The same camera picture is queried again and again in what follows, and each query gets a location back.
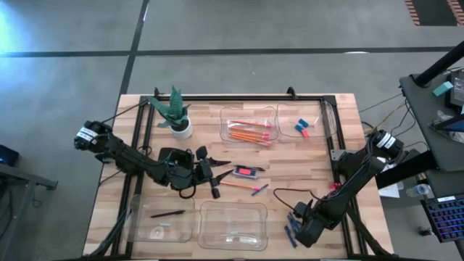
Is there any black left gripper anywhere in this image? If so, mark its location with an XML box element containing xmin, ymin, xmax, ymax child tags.
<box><xmin>188</xmin><ymin>146</ymin><xmax>235</xmax><ymax>199</ymax></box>

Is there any orange pencil with pink eraser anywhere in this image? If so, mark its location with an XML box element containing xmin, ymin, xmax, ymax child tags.
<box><xmin>231</xmin><ymin>120</ymin><xmax>273</xmax><ymax>128</ymax></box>
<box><xmin>229</xmin><ymin>132</ymin><xmax>271</xmax><ymax>141</ymax></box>
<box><xmin>220</xmin><ymin>181</ymin><xmax>262</xmax><ymax>191</ymax></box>
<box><xmin>228</xmin><ymin>134</ymin><xmax>273</xmax><ymax>147</ymax></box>
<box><xmin>230</xmin><ymin>126</ymin><xmax>271</xmax><ymax>137</ymax></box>

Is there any clear plastic bin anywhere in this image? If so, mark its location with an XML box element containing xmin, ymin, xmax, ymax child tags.
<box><xmin>219</xmin><ymin>105</ymin><xmax>280</xmax><ymax>144</ymax></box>
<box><xmin>124</xmin><ymin>195</ymin><xmax>196</xmax><ymax>243</ymax></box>
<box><xmin>277</xmin><ymin>102</ymin><xmax>336</xmax><ymax>139</ymax></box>
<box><xmin>197</xmin><ymin>200</ymin><xmax>269</xmax><ymax>252</ymax></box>

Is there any white plant pot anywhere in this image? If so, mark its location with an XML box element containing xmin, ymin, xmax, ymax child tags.
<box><xmin>169</xmin><ymin>115</ymin><xmax>194</xmax><ymax>141</ymax></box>

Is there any green potted plant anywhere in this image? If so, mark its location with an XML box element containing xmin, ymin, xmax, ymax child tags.
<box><xmin>148</xmin><ymin>86</ymin><xmax>192</xmax><ymax>128</ymax></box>

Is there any white paper sheet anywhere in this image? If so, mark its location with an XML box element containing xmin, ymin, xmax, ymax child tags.
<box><xmin>378</xmin><ymin>162</ymin><xmax>402</xmax><ymax>199</ymax></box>

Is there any black desk crossbar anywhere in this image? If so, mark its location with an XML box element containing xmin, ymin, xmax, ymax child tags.
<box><xmin>375</xmin><ymin>150</ymin><xmax>442</xmax><ymax>190</ymax></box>

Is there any clear water bottle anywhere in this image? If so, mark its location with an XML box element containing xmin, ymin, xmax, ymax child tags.
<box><xmin>405</xmin><ymin>183</ymin><xmax>432</xmax><ymax>199</ymax></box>

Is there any black backlit keyboard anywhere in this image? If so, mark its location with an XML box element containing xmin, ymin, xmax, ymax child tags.
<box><xmin>420</xmin><ymin>194</ymin><xmax>464</xmax><ymax>244</ymax></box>

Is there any dark grey side desk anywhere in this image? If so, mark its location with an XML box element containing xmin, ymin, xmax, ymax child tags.
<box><xmin>398</xmin><ymin>70</ymin><xmax>464</xmax><ymax>173</ymax></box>

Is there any tablet with blue screen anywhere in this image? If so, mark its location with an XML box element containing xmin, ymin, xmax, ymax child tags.
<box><xmin>430</xmin><ymin>114</ymin><xmax>464</xmax><ymax>133</ymax></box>

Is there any teal box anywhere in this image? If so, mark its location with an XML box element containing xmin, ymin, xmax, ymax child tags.
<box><xmin>431</xmin><ymin>80</ymin><xmax>455</xmax><ymax>98</ymax></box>

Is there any grey metal cart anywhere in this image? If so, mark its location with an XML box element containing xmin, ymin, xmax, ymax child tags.
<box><xmin>0</xmin><ymin>162</ymin><xmax>59</xmax><ymax>254</ymax></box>

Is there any black box device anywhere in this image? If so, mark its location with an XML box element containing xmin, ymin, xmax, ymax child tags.
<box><xmin>448</xmin><ymin>68</ymin><xmax>464</xmax><ymax>109</ymax></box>

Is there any black diagonal pole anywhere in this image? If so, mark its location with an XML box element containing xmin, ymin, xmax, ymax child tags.
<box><xmin>413</xmin><ymin>45</ymin><xmax>464</xmax><ymax>88</ymax></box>

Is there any black device with blue light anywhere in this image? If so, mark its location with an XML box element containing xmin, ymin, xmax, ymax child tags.
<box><xmin>0</xmin><ymin>144</ymin><xmax>20</xmax><ymax>167</ymax></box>

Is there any black striped floor mat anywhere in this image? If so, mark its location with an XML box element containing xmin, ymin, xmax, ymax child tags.
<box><xmin>404</xmin><ymin>0</ymin><xmax>464</xmax><ymax>27</ymax></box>

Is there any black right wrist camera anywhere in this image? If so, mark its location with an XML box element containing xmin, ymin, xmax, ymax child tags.
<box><xmin>293</xmin><ymin>200</ymin><xmax>313</xmax><ymax>218</ymax></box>

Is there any black left wrist camera cable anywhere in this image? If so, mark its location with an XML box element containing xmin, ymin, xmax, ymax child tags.
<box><xmin>178</xmin><ymin>183</ymin><xmax>196</xmax><ymax>199</ymax></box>

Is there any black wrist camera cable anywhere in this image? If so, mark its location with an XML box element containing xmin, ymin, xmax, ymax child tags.
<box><xmin>272</xmin><ymin>187</ymin><xmax>322</xmax><ymax>212</ymax></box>
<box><xmin>178</xmin><ymin>183</ymin><xmax>196</xmax><ymax>199</ymax></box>

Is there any black diagonal frame strut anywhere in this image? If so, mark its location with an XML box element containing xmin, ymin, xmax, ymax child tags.
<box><xmin>336</xmin><ymin>191</ymin><xmax>385</xmax><ymax>257</ymax></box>
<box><xmin>85</xmin><ymin>202</ymin><xmax>136</xmax><ymax>259</ymax></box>

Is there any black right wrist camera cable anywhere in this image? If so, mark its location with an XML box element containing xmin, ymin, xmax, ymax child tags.
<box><xmin>272</xmin><ymin>187</ymin><xmax>322</xmax><ymax>212</ymax></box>

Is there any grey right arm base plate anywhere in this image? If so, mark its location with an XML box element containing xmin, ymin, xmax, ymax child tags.
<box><xmin>330</xmin><ymin>149</ymin><xmax>349</xmax><ymax>172</ymax></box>

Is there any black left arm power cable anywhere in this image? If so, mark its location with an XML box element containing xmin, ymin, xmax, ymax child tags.
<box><xmin>101</xmin><ymin>99</ymin><xmax>150</xmax><ymax>124</ymax></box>

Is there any yellow floor cable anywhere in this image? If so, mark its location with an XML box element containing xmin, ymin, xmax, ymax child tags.
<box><xmin>362</xmin><ymin>101</ymin><xmax>409</xmax><ymax>136</ymax></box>

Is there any black floor cable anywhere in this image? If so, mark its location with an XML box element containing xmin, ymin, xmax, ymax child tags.
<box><xmin>358</xmin><ymin>93</ymin><xmax>404</xmax><ymax>114</ymax></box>

